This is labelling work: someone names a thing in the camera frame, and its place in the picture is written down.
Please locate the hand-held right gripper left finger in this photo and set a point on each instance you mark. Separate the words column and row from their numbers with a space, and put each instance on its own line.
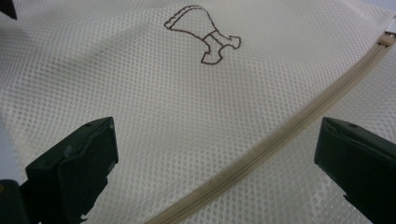
column 74, row 174

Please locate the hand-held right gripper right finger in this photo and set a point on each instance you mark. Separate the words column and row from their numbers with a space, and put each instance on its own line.
column 364, row 168

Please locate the white mesh laundry bag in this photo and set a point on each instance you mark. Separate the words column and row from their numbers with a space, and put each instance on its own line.
column 186, row 109

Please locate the beige zipper pull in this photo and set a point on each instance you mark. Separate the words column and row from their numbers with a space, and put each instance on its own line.
column 387, row 39

